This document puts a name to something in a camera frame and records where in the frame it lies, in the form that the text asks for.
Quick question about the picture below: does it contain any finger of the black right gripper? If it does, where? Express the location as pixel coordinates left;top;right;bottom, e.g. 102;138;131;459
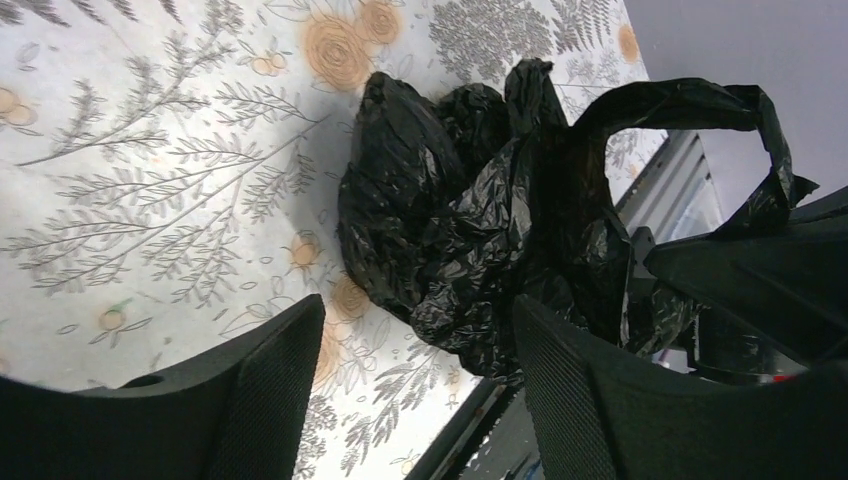
645;189;847;365

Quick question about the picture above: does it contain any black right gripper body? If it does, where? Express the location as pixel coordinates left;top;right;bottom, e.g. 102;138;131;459
625;226;809;385

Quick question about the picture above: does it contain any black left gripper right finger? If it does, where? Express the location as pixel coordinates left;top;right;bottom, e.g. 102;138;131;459
513;295;847;479

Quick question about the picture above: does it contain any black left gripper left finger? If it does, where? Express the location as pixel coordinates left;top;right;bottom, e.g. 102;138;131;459
1;294;325;479

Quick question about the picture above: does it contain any black trash bag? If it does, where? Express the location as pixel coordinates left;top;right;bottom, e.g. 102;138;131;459
337;58;815;385

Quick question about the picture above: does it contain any floral patterned table mat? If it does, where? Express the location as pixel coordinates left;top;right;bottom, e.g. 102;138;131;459
1;1;647;479

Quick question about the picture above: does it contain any aluminium frame post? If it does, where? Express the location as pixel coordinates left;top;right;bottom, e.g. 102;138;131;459
617;130;724;243

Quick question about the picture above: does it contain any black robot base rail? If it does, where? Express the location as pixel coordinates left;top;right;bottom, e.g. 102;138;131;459
405;380;545;480

